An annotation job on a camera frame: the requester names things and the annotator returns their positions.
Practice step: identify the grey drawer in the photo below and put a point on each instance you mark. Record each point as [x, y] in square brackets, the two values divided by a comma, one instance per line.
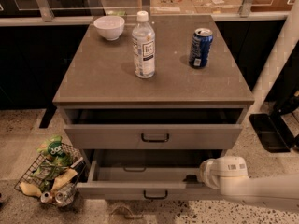
[194, 128]
[147, 175]

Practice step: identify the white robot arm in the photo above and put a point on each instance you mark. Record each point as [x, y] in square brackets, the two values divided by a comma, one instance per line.
[229, 175]

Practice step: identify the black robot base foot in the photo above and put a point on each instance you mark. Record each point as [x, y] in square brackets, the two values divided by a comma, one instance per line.
[273, 133]

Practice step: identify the grey drawer cabinet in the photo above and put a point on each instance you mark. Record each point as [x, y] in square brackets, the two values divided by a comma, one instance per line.
[102, 76]

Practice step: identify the grey top drawer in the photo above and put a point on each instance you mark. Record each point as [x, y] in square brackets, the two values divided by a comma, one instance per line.
[194, 128]

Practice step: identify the clear plastic water bottle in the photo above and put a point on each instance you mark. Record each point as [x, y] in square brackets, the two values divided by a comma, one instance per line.
[143, 37]

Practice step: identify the blue soda can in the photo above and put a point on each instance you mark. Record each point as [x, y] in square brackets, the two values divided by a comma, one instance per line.
[201, 42]

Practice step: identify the white ceramic bowl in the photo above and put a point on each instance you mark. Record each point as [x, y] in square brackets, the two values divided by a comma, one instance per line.
[109, 27]

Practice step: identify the cardboard box left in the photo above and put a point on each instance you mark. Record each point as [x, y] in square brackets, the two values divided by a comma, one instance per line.
[172, 7]

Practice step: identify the green chip bag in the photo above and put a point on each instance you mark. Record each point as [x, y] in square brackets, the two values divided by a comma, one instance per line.
[53, 151]

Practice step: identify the yellow snack bag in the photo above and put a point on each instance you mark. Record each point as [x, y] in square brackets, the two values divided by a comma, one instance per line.
[63, 179]

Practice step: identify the crushed silver can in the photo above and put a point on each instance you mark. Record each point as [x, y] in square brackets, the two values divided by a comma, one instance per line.
[61, 197]

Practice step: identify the black wire basket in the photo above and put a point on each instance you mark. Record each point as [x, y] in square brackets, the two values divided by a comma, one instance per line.
[40, 176]

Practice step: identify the metal railing frame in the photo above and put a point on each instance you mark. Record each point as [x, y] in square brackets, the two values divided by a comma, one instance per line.
[34, 12]

